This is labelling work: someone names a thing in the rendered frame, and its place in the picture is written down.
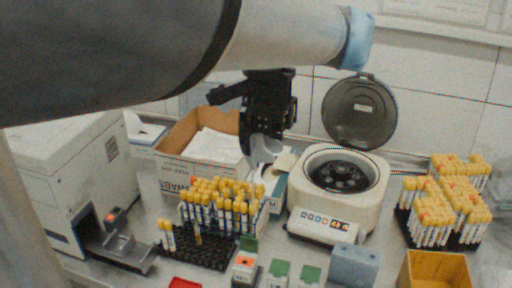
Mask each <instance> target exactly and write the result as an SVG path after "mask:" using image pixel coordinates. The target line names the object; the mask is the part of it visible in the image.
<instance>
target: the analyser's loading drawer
mask: <svg viewBox="0 0 512 288"><path fill-rule="evenodd" d="M78 239H79V241H80V243H81V246H82V248H83V249H84V250H87V251H89V252H93V253H96V254H98V255H102V256H105V257H108V258H111V259H114V260H116V261H118V262H120V263H124V264H127V265H130V266H133V267H136V268H140V269H142V273H143V274H146V272H147V271H148V269H149V268H150V266H151V265H152V263H153V261H154V260H155V259H156V258H157V255H158V254H159V252H158V247H157V242H156V241H153V242H152V243H151V244H152V245H147V244H144V243H140V242H136V241H135V239H134V235H133V234H132V235H131V236H130V237H129V238H128V237H126V236H124V235H120V234H119V232H118V229H117V228H116V229H115V230H113V232H112V233H109V232H105V231H102V230H98V229H96V228H94V227H92V226H89V225H88V226H87V227H86V229H85V230H83V232H82V233H81V234H80V235H79V236H78ZM120 246H121V247H122V248H121V249H120V248H119V247H120Z"/></svg>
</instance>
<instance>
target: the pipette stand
mask: <svg viewBox="0 0 512 288"><path fill-rule="evenodd" d="M358 246H359V245H353V244H351V243H348V242H345V241H339V240H337V242H336V244H335V246H334V249H333V252H332V255H331V262H330V265H329V267H328V273H327V279H326V282H325V285H324V287H326V288H372V287H373V284H374V281H375V279H376V277H377V274H378V271H379V268H380V264H381V260H382V256H383V252H378V251H375V250H373V249H368V248H365V247H361V246H360V250H359V254H357V251H358Z"/></svg>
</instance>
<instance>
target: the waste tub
mask: <svg viewBox="0 0 512 288"><path fill-rule="evenodd" d="M396 285H397V288H474V285H473V281H472V277H471V273H470V269H469V266H468V262H467V257H466V254H461V253H458V254H456V253H452V252H451V253H446V252H436V251H433V252H432V251H427V250H424V251H421V250H416V249H414V250H411V249H406V254H405V257H404V261H403V263H402V266H401V269H400V271H399V274H398V276H397V284H396Z"/></svg>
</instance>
